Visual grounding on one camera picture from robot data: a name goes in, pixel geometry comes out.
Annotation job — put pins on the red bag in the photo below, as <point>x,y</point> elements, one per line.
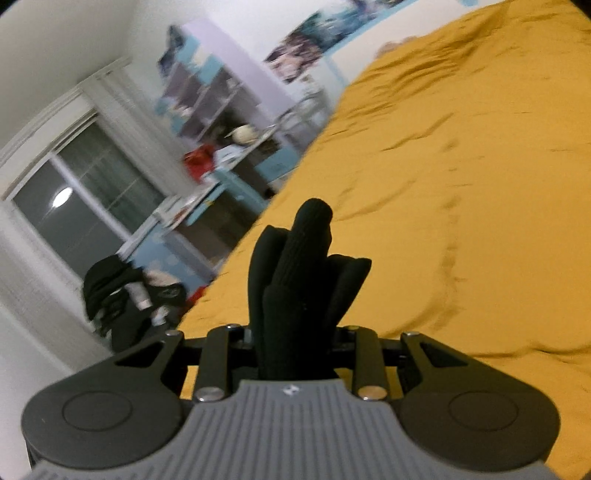
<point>199,161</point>

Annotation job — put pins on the white sheer curtain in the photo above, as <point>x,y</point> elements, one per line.
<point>129,104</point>

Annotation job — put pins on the photo collage wall poster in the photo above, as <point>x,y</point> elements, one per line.
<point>295,50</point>

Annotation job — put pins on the blue toned wall poster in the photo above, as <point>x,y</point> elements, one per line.
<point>371,6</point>

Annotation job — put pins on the tan pillow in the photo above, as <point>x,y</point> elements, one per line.
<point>395,47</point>

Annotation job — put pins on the lavender and blue shelf unit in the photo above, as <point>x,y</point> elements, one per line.
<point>217,83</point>

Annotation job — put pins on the pile of dark clothes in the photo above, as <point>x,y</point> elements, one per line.
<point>124,295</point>

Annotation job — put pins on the window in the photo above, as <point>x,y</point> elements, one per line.
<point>78,207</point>

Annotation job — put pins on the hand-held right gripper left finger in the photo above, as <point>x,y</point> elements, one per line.
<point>217,350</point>

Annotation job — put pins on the light blue desk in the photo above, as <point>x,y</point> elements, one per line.
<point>231,189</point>

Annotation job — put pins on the black small garment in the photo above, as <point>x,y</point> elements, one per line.
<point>295,277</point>

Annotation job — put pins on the mustard yellow bedspread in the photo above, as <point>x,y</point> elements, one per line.
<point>461,184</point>

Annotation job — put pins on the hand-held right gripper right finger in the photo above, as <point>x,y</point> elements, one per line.
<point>369,355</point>

